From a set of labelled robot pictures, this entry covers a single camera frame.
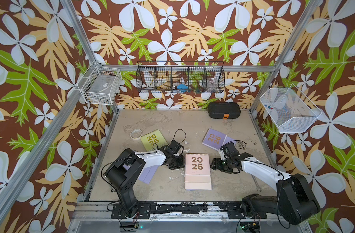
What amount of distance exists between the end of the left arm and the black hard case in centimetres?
50

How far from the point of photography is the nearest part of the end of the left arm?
0.75 m

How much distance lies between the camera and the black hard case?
114cm
